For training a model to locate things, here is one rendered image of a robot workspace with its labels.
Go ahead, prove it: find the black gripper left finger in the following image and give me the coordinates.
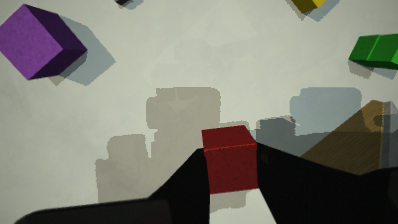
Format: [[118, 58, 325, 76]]
[[13, 148, 210, 224]]

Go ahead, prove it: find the purple block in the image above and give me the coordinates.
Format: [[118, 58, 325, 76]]
[[0, 4, 88, 80]]

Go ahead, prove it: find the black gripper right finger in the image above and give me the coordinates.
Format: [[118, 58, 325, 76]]
[[256, 142, 398, 224]]

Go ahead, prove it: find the green block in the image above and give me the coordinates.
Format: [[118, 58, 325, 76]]
[[348, 34, 387, 69], [367, 34, 398, 70]]

